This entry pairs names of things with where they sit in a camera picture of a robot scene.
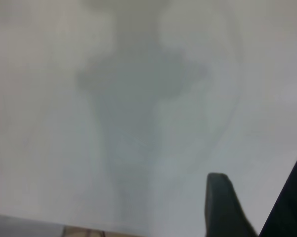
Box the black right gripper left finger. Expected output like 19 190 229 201
204 172 259 237

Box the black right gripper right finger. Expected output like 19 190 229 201
258 143 297 237

